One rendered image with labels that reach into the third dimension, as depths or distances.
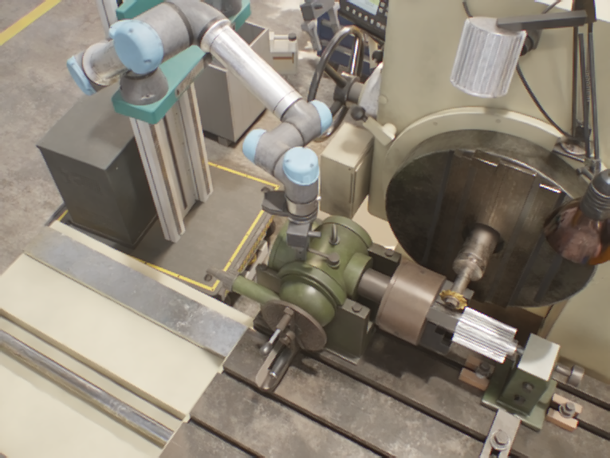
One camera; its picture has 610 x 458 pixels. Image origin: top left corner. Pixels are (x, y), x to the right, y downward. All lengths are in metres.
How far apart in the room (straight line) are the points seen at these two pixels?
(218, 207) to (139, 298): 0.88
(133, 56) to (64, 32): 3.34
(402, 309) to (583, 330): 0.69
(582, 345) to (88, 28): 3.84
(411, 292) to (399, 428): 0.37
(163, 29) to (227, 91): 1.91
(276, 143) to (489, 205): 0.55
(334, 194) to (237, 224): 1.14
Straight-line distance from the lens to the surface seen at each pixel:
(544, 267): 1.74
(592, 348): 2.15
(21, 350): 2.35
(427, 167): 1.62
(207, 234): 2.93
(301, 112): 1.48
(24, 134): 4.16
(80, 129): 2.76
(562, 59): 1.46
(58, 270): 2.46
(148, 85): 2.05
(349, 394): 1.76
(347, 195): 1.85
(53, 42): 4.82
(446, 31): 1.51
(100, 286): 2.36
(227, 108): 3.52
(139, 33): 1.53
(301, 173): 1.34
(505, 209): 1.61
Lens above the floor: 2.61
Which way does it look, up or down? 53 degrees down
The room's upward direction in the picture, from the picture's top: 1 degrees counter-clockwise
